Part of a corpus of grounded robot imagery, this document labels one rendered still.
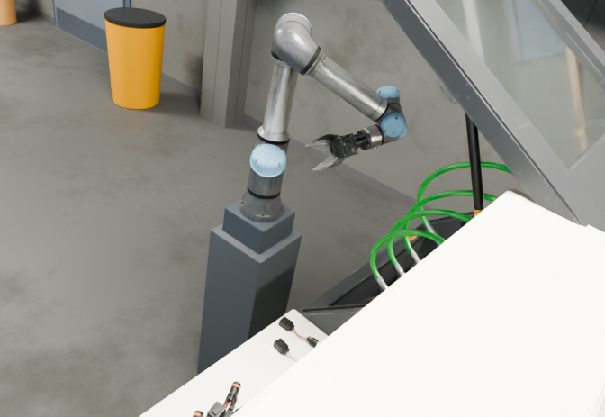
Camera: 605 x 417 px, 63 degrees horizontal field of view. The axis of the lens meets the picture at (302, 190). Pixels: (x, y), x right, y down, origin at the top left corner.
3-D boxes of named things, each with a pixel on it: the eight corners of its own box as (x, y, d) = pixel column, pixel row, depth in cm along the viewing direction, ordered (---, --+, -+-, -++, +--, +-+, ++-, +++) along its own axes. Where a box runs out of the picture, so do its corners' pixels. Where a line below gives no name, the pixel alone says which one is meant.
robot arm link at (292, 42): (284, 22, 137) (417, 120, 151) (286, 13, 146) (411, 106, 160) (261, 56, 142) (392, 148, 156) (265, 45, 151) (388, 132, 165)
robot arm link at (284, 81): (248, 173, 175) (275, 16, 147) (254, 153, 188) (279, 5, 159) (282, 179, 176) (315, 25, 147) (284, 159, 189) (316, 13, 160)
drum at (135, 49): (175, 104, 448) (178, 21, 409) (130, 116, 412) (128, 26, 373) (141, 86, 468) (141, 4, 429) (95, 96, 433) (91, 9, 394)
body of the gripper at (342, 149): (336, 137, 161) (368, 126, 165) (326, 140, 169) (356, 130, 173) (343, 159, 162) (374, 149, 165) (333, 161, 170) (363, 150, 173)
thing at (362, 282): (404, 260, 184) (418, 225, 175) (415, 267, 182) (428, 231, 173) (292, 348, 141) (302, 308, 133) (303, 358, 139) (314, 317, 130)
